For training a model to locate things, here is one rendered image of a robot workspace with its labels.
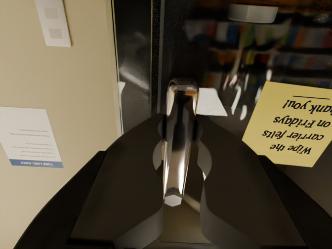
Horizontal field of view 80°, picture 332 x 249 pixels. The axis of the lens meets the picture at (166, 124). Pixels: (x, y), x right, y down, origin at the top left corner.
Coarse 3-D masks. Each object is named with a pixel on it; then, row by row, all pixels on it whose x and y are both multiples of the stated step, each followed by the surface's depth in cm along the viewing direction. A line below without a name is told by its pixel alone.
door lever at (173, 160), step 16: (176, 80) 10; (192, 80) 10; (176, 96) 10; (192, 96) 10; (176, 112) 10; (192, 112) 10; (176, 128) 11; (192, 128) 11; (176, 144) 11; (176, 160) 12; (176, 176) 13; (176, 192) 14
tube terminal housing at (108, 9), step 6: (108, 0) 13; (108, 6) 13; (108, 12) 13; (108, 18) 14; (108, 24) 14; (108, 30) 14; (108, 36) 14; (114, 48) 15; (114, 54) 15; (114, 60) 15; (114, 66) 15; (114, 72) 16; (114, 78) 16; (114, 84) 16; (114, 90) 16; (114, 96) 17; (114, 102) 17; (120, 132) 19
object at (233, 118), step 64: (128, 0) 12; (192, 0) 12; (256, 0) 12; (320, 0) 12; (128, 64) 14; (192, 64) 14; (256, 64) 14; (320, 64) 14; (128, 128) 17; (192, 192) 21; (320, 192) 21
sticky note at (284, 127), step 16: (272, 96) 15; (288, 96) 15; (304, 96) 15; (320, 96) 15; (256, 112) 16; (272, 112) 16; (288, 112) 16; (304, 112) 16; (320, 112) 16; (256, 128) 17; (272, 128) 17; (288, 128) 17; (304, 128) 17; (320, 128) 17; (256, 144) 18; (272, 144) 18; (288, 144) 17; (304, 144) 17; (320, 144) 17; (272, 160) 18; (288, 160) 18; (304, 160) 18
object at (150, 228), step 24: (120, 144) 9; (144, 144) 9; (120, 168) 8; (144, 168) 8; (96, 192) 7; (120, 192) 7; (144, 192) 7; (96, 216) 6; (120, 216) 6; (144, 216) 6; (72, 240) 6; (96, 240) 6; (120, 240) 6; (144, 240) 7
